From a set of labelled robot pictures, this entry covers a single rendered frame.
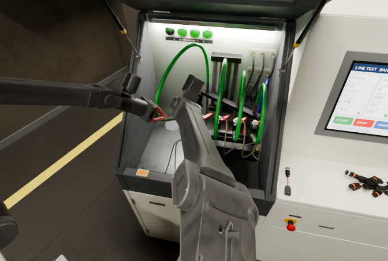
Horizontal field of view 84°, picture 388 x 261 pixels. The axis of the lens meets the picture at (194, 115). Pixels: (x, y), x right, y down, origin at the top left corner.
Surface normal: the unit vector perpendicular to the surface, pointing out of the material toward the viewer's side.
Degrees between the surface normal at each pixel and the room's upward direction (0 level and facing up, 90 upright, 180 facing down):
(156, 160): 0
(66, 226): 0
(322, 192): 0
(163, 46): 90
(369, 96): 76
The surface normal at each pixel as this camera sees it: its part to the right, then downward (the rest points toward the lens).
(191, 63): -0.19, 0.69
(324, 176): -0.01, -0.71
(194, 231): -0.85, -0.44
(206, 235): 0.50, -0.52
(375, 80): -0.18, 0.50
